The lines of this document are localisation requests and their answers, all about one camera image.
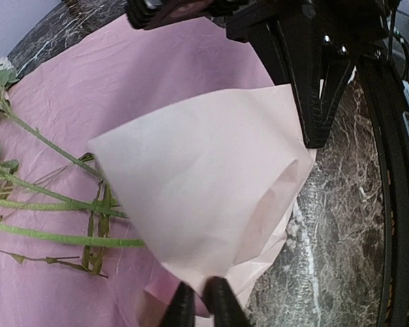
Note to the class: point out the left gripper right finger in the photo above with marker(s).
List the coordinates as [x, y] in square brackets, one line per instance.
[223, 305]

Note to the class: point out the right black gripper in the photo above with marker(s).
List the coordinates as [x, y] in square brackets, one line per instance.
[310, 47]

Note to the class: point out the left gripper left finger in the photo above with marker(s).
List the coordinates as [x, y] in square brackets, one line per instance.
[181, 310]

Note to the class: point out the blue flower stem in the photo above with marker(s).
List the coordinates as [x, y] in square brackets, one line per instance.
[73, 240]

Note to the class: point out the pink wrapping paper sheet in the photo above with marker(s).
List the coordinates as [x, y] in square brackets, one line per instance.
[203, 151]

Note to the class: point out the mauve rose stem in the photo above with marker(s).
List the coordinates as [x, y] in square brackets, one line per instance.
[53, 260]

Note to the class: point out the white rose stem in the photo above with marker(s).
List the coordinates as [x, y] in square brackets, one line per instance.
[9, 183]
[7, 78]

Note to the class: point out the peach and orange flower stem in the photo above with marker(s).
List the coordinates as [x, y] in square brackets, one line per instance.
[99, 226]

